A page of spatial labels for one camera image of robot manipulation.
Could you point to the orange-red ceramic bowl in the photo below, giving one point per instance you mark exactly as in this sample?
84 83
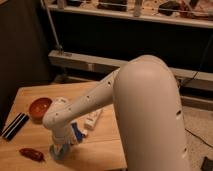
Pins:
39 107

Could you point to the white upper shelf board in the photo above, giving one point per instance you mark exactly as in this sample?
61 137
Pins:
130 16

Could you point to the small blue ceramic cup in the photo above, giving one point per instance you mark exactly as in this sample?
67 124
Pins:
58 152

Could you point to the grey metal pole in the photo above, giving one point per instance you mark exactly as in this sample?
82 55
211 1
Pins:
58 45

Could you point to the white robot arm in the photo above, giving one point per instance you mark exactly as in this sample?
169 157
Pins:
148 109

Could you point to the dark red chili toy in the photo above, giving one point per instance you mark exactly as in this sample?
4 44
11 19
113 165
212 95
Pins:
32 154

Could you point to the white power strip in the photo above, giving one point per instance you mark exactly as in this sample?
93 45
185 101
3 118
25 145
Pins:
92 119

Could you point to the white lower shelf beam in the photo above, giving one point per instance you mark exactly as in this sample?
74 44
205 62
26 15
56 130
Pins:
189 78

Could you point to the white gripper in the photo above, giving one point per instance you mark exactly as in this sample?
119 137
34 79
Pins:
62 136

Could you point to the dark blue cloth piece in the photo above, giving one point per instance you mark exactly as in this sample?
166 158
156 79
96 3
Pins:
78 134

